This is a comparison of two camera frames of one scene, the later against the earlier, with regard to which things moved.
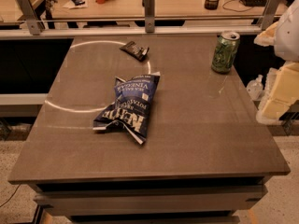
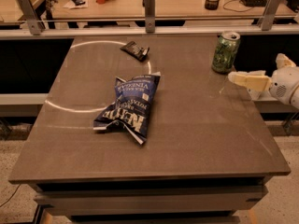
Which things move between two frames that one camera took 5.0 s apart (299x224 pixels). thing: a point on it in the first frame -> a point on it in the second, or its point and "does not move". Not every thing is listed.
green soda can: x=224 y=51 does not move
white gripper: x=288 y=36 -> x=283 y=85
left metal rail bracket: x=34 y=22 does not move
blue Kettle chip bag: x=130 y=107 does not move
